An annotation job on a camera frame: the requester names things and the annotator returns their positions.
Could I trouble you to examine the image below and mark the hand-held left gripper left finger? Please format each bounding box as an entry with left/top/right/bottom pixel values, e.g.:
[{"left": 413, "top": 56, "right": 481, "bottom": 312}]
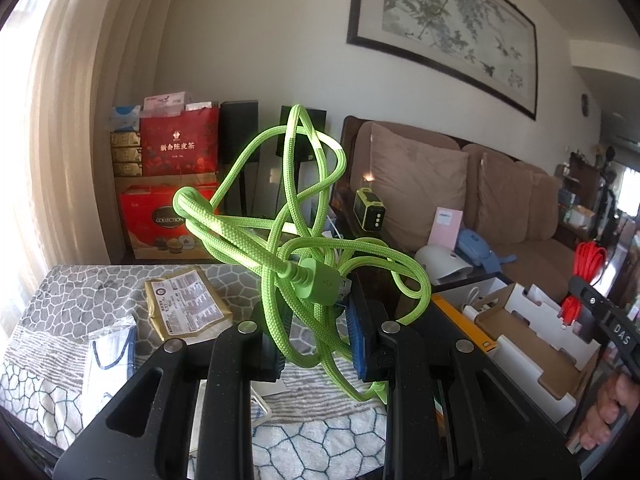
[{"left": 52, "top": 300, "right": 293, "bottom": 480}]

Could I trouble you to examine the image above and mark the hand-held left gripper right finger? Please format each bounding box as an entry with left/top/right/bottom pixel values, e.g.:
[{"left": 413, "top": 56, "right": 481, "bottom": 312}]
[{"left": 347, "top": 275, "right": 583, "bottom": 480}]

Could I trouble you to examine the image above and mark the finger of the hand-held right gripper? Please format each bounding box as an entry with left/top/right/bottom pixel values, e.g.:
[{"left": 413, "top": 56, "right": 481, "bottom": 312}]
[{"left": 567, "top": 275, "right": 608, "bottom": 323}]

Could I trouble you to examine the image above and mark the red cable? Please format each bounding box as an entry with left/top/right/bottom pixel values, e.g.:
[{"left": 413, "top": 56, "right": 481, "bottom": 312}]
[{"left": 560, "top": 241, "right": 608, "bottom": 333}]

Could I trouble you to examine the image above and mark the white cardboard box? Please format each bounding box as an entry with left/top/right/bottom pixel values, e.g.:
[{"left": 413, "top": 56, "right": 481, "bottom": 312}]
[{"left": 462, "top": 282, "right": 603, "bottom": 423}]

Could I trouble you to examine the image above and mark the gold tissue pack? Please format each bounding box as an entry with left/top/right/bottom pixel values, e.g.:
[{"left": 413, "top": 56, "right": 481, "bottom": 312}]
[{"left": 144, "top": 266, "right": 235, "bottom": 346}]

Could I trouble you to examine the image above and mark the green braided cable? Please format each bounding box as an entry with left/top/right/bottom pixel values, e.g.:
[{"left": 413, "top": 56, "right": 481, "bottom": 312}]
[{"left": 172, "top": 104, "right": 432, "bottom": 403}]

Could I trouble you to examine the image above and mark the person's right hand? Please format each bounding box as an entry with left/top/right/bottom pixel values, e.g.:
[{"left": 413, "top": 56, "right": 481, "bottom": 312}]
[{"left": 565, "top": 370, "right": 633, "bottom": 456}]

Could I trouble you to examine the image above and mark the brown sofa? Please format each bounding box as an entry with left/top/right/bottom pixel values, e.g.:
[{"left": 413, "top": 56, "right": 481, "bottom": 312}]
[{"left": 330, "top": 115, "right": 601, "bottom": 306}]

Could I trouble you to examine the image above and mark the orange box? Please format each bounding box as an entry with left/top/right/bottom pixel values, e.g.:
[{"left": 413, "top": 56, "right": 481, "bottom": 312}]
[{"left": 432, "top": 294, "right": 501, "bottom": 356}]

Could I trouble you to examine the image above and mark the brown sofa cushion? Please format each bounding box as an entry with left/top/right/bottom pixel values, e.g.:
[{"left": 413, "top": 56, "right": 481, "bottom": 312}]
[
  {"left": 530, "top": 170, "right": 563, "bottom": 241},
  {"left": 477, "top": 152, "right": 536, "bottom": 246},
  {"left": 370, "top": 122, "right": 468, "bottom": 253}
]

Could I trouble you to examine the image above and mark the white dome lamp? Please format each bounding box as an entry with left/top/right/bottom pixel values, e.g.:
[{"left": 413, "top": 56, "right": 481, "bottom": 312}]
[{"left": 415, "top": 244, "right": 473, "bottom": 283}]

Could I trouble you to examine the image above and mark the wooden shelf cabinet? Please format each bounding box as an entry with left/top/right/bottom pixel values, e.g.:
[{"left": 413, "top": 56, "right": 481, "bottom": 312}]
[{"left": 557, "top": 152, "right": 608, "bottom": 241}]

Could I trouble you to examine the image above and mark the blue massager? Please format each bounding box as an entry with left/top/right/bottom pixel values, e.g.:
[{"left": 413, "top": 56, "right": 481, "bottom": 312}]
[{"left": 457, "top": 229, "right": 516, "bottom": 267}]

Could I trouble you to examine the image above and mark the lime green portable speaker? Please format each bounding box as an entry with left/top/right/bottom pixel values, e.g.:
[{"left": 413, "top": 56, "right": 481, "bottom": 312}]
[{"left": 352, "top": 186, "right": 387, "bottom": 233}]

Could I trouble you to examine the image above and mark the pink booklet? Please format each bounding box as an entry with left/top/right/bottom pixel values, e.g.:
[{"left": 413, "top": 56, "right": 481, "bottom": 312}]
[{"left": 429, "top": 206, "right": 463, "bottom": 256}]

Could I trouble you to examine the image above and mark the red gift box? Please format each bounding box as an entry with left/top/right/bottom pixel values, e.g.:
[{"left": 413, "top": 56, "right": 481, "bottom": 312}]
[{"left": 119, "top": 185, "right": 218, "bottom": 261}]

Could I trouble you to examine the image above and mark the grey patterned blanket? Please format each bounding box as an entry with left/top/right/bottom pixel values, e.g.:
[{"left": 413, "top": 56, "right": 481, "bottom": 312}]
[{"left": 0, "top": 264, "right": 391, "bottom": 466}]

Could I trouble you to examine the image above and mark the black speaker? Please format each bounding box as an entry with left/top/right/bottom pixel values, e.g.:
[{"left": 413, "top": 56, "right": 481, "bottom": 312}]
[
  {"left": 276, "top": 107, "right": 327, "bottom": 161},
  {"left": 220, "top": 101, "right": 260, "bottom": 165}
]

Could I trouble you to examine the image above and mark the red gift bag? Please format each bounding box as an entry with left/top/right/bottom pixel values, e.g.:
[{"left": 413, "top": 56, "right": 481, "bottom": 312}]
[{"left": 140, "top": 105, "right": 221, "bottom": 177}]

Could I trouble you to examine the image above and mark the pink white carton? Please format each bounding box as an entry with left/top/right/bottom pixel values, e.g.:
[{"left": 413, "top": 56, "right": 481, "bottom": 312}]
[{"left": 142, "top": 91, "right": 193, "bottom": 111}]

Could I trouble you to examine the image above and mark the framed ink painting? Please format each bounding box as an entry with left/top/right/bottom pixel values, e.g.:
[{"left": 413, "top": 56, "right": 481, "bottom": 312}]
[{"left": 347, "top": 0, "right": 540, "bottom": 121}]

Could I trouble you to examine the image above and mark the cream curtain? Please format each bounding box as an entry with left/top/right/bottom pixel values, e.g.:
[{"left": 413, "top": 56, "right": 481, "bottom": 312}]
[{"left": 0, "top": 0, "right": 171, "bottom": 321}]

